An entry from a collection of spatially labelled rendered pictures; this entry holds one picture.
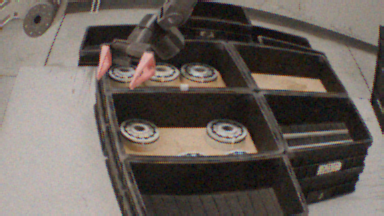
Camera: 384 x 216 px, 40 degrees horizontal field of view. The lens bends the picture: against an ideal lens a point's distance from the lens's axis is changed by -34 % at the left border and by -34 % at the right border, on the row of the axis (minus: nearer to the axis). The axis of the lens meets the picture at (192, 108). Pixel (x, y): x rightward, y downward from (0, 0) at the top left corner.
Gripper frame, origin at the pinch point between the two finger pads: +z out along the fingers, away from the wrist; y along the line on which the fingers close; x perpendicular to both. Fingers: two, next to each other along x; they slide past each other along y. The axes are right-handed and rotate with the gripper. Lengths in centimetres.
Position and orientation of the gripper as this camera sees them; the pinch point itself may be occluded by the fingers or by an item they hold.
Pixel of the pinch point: (114, 80)
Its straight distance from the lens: 160.5
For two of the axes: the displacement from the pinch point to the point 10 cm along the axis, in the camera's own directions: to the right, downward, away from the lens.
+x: -1.0, -5.9, -8.0
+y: -9.2, -2.6, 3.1
